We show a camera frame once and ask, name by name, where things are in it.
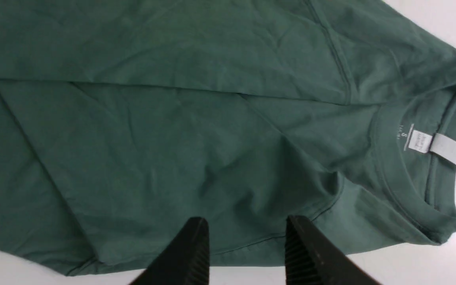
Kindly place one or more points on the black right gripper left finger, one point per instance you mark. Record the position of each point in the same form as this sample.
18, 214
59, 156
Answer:
185, 261

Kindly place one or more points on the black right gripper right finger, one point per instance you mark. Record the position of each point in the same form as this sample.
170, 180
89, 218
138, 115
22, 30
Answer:
311, 258

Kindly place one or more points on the green long-sleeve top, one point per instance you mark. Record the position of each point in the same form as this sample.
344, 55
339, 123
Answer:
122, 119

